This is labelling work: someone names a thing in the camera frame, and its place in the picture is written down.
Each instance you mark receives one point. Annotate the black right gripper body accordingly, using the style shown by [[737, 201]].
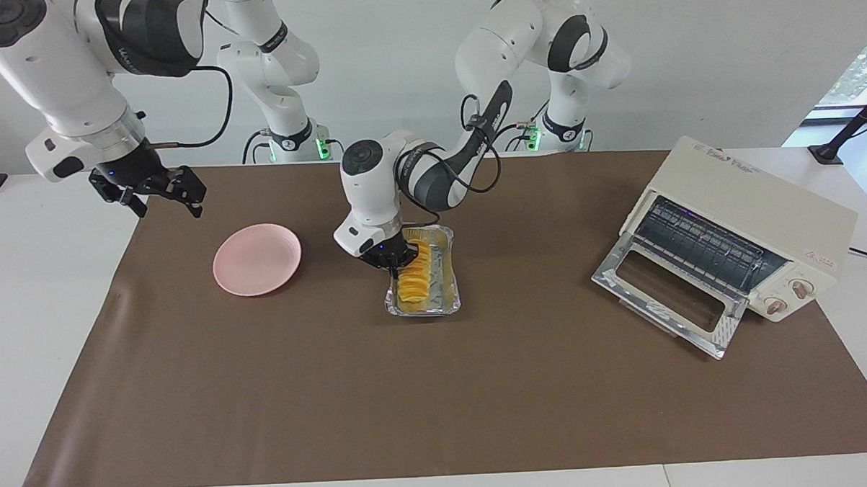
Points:
[[134, 173]]

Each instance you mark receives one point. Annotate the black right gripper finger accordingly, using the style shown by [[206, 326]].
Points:
[[185, 181], [196, 207]]

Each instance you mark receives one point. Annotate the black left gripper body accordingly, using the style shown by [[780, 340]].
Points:
[[390, 252]]

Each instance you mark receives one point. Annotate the sliced yellow bread loaf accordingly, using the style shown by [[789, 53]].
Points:
[[414, 280]]

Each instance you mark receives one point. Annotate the aluminium foil tray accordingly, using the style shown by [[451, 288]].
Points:
[[446, 286]]

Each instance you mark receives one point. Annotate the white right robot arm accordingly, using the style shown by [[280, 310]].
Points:
[[60, 76]]

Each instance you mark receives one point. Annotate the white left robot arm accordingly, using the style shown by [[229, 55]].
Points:
[[513, 32]]

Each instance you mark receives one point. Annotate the glass and metal oven door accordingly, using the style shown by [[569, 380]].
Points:
[[622, 269]]

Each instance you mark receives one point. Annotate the cream toaster oven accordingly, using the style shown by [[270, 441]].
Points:
[[756, 196]]

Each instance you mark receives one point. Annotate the beige oven knob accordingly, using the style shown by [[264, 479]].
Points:
[[776, 306], [801, 289]]

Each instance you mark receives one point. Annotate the pink round plate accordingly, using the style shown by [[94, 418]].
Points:
[[257, 259]]

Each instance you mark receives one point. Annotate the brown paper table mat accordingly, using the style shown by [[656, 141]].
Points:
[[438, 387]]

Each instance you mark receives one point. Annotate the window with greenery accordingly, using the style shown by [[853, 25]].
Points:
[[860, 70]]

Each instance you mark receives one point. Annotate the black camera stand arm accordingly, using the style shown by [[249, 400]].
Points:
[[858, 124]]

